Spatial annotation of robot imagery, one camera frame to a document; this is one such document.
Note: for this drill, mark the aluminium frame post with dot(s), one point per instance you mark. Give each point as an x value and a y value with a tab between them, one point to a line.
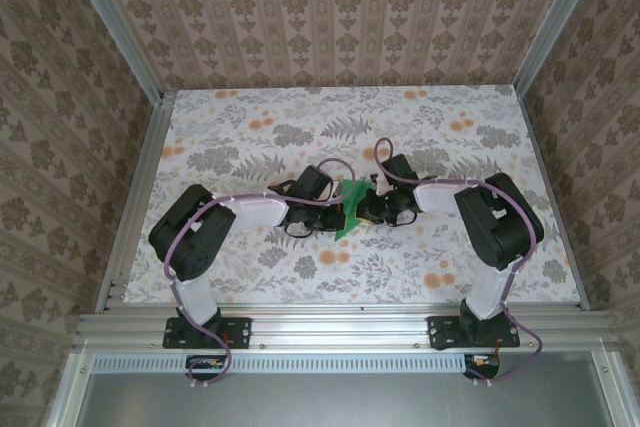
121	27
557	22

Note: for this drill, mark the long aluminium frame rail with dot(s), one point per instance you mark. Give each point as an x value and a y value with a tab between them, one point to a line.
340	332

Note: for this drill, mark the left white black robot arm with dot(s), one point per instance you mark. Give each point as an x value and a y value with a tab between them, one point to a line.
190	237

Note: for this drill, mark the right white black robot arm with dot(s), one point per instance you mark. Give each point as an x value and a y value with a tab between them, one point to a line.
500	227

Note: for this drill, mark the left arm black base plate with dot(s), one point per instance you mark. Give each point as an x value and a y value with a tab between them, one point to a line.
240	332

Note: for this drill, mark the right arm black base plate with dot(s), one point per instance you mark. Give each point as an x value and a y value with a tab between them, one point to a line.
440	332

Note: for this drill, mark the green paper sheet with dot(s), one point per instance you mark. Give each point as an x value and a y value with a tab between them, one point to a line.
356	197

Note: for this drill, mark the aluminium side rail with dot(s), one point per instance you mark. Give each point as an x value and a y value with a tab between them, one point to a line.
150	147
549	197

